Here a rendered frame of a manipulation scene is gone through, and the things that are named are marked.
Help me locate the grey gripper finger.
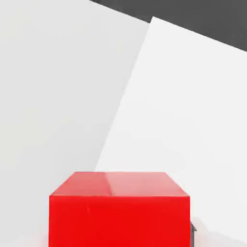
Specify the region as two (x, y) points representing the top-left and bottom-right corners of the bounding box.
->
(190, 216), (247, 247)

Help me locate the small red cube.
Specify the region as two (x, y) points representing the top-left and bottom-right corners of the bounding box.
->
(48, 171), (191, 247)

